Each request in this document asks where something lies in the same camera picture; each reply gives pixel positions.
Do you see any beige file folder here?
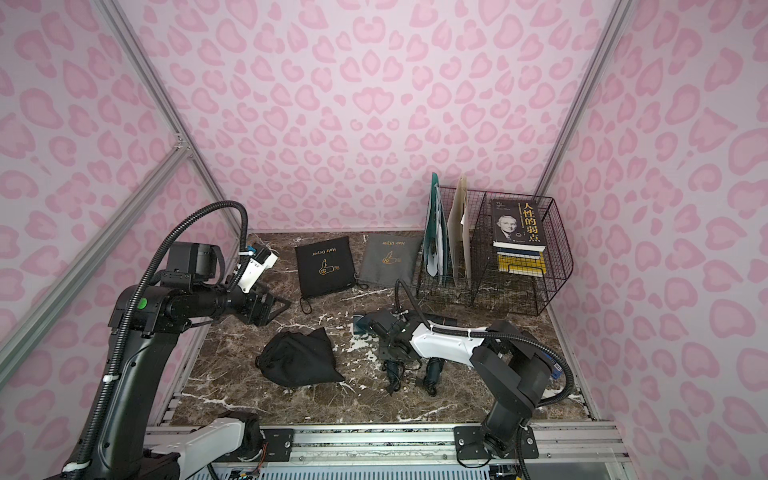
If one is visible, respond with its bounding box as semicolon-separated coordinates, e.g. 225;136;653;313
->
447;176;472;286

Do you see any black pouch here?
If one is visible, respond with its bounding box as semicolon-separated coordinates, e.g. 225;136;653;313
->
255;328;345;388
295;236;357;314

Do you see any black wire file rack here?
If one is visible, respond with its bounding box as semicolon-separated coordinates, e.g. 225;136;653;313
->
416;186;574;316

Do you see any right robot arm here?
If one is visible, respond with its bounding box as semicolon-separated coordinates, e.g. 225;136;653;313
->
353;281;576;461

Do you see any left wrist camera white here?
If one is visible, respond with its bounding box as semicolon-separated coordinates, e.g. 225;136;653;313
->
237;246;279;294

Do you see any grey hair dryer pouch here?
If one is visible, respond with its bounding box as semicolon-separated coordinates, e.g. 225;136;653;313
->
358;233;421;288

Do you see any black portrait book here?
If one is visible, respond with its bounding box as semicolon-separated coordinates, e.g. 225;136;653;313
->
490;198;547;252

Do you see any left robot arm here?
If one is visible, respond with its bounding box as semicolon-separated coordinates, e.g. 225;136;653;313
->
57;200;281;479

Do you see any dark green hair dryer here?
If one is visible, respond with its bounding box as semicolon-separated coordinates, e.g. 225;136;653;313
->
352;312;419;394
413;311;458;397

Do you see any yellow striped book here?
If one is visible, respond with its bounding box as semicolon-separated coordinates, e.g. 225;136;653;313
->
497;252;547;277

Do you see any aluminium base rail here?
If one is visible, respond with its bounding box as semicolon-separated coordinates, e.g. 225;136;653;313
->
186;421;637;479

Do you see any green file folder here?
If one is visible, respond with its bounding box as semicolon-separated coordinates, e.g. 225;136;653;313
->
422;173;452;286

